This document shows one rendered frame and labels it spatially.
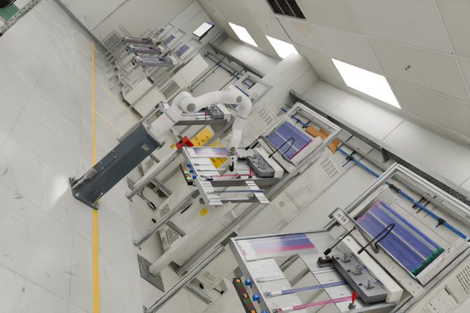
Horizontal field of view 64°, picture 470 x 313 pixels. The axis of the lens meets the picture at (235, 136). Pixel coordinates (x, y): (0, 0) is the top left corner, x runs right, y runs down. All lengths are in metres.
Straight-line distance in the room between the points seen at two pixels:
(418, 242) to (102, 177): 2.14
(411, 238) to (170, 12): 10.09
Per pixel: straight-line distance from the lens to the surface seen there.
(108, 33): 11.49
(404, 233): 2.49
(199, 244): 3.41
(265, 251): 2.40
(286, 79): 6.66
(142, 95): 7.60
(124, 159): 2.93
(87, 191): 3.04
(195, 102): 2.84
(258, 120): 4.69
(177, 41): 8.97
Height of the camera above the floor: 1.16
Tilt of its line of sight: level
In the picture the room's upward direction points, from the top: 49 degrees clockwise
